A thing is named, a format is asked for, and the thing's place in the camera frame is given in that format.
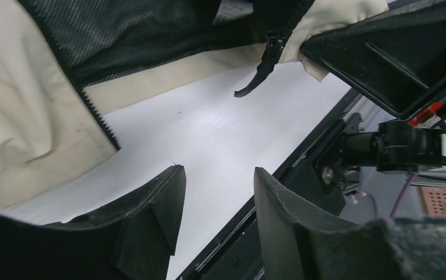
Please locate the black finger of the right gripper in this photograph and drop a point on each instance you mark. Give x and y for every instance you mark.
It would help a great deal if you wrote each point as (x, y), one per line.
(397, 59)

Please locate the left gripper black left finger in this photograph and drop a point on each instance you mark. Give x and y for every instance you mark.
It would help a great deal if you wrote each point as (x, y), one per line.
(132, 237)

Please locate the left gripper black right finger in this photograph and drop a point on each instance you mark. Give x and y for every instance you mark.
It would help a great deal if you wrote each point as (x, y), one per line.
(299, 240)

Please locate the beige jacket with black lining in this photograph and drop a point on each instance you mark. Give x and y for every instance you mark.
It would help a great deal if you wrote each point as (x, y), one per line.
(63, 64)

